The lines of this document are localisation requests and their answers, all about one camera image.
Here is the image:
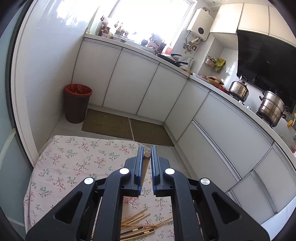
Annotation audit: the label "light wooden chopstick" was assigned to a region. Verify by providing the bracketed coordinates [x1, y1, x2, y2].
[141, 151, 151, 187]

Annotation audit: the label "wooden chopstick on table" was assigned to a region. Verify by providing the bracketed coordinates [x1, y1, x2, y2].
[121, 207, 147, 224]

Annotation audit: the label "olive floor mat right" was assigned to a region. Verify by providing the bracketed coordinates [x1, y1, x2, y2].
[130, 119, 174, 147]

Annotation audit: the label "olive floor mat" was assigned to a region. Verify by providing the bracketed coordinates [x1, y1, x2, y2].
[130, 119, 174, 147]
[82, 109, 133, 140]

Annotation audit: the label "olive floor mat left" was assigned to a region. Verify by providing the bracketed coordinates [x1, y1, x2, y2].
[82, 109, 133, 140]

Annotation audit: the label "floral tablecloth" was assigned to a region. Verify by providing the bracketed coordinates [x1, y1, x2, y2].
[23, 135, 175, 240]

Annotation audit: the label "red-lined brown trash bin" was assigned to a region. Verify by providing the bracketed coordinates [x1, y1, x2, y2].
[64, 84, 92, 123]

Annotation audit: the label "black frying pan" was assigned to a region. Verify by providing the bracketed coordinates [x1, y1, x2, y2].
[157, 53, 188, 67]

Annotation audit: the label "woven basket on counter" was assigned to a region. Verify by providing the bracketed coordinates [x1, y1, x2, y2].
[206, 76, 224, 85]

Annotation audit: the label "steel kettle pot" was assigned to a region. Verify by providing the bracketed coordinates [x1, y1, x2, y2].
[228, 75, 249, 102]

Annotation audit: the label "steel steamer pot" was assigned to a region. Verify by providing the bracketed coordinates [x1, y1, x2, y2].
[256, 91, 289, 128]

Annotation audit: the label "black range hood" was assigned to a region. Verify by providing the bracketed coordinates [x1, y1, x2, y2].
[236, 30, 295, 112]

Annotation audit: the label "white upper cabinets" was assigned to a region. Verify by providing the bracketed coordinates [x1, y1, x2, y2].
[210, 3, 295, 46]

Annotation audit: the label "wall spice rack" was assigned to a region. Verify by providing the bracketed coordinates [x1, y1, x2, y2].
[204, 56, 226, 73]

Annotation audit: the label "white wall water heater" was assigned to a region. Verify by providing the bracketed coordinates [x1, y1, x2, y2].
[187, 8, 214, 41]

